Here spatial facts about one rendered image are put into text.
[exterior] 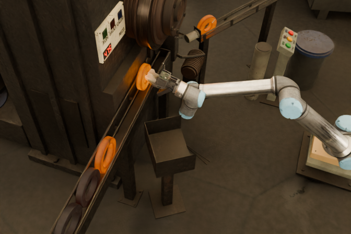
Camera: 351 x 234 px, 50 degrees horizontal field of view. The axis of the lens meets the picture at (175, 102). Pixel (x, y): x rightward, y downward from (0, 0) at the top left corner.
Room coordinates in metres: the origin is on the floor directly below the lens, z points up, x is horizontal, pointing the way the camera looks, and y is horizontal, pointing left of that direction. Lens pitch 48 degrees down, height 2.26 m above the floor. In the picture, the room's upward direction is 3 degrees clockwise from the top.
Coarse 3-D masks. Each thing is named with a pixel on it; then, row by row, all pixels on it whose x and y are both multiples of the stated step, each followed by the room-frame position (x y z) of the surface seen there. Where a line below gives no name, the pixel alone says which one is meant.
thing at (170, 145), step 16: (160, 128) 1.28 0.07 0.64; (176, 128) 1.31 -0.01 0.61; (160, 144) 1.20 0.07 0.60; (176, 144) 1.21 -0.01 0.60; (160, 160) 1.11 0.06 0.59; (176, 160) 1.04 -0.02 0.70; (192, 160) 1.06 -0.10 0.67; (160, 176) 1.01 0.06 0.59; (160, 192) 1.24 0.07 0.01; (176, 192) 1.25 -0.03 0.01; (160, 208) 1.13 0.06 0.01; (176, 208) 1.13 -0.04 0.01
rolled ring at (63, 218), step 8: (72, 208) 0.74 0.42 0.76; (80, 208) 0.77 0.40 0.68; (64, 216) 0.70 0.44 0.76; (80, 216) 0.76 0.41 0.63; (56, 224) 0.67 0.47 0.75; (64, 224) 0.67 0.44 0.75; (72, 224) 0.73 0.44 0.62; (56, 232) 0.64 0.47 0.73; (64, 232) 0.65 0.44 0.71; (72, 232) 0.69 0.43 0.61
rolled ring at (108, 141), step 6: (108, 138) 1.09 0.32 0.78; (114, 138) 1.13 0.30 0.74; (102, 144) 1.05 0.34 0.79; (108, 144) 1.06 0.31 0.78; (114, 144) 1.12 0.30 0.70; (102, 150) 1.02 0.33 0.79; (108, 150) 1.10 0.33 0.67; (114, 150) 1.11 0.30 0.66; (96, 156) 1.00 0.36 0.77; (102, 156) 1.00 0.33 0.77; (108, 156) 1.08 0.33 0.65; (96, 162) 0.98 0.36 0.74; (102, 162) 0.99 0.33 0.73; (108, 162) 1.05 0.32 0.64; (96, 168) 0.97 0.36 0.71; (102, 168) 0.98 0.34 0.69
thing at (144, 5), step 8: (144, 0) 1.57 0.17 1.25; (152, 0) 1.57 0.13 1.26; (144, 8) 1.55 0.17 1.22; (144, 16) 1.54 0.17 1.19; (136, 24) 1.54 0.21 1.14; (144, 24) 1.53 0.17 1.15; (144, 32) 1.52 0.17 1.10; (144, 40) 1.54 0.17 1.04; (152, 40) 1.56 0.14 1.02; (152, 48) 1.56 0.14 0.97
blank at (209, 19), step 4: (204, 16) 2.15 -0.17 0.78; (208, 16) 2.15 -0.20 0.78; (212, 16) 2.16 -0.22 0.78; (200, 20) 2.12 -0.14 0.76; (204, 20) 2.11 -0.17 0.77; (208, 20) 2.13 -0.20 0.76; (212, 20) 2.15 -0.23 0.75; (216, 20) 2.18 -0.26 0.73; (200, 24) 2.10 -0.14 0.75; (204, 24) 2.11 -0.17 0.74; (212, 24) 2.15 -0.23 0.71; (200, 28) 2.09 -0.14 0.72; (208, 28) 2.15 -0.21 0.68; (212, 28) 2.16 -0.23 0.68; (204, 32) 2.12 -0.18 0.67
